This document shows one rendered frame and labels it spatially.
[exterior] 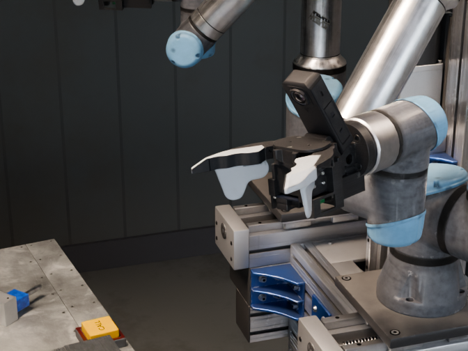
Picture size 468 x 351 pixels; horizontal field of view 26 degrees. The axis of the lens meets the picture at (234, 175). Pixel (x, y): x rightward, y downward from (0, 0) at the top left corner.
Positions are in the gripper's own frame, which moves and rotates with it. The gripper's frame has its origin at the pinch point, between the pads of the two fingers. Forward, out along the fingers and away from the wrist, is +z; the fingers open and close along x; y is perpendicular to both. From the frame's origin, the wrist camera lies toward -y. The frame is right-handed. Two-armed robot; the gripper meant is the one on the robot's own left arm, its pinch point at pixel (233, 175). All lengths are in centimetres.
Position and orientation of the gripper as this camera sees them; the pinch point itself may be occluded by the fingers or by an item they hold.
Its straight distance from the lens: 111.4
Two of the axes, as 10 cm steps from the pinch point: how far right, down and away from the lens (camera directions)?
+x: -6.8, -1.5, 7.2
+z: -7.2, 2.6, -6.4
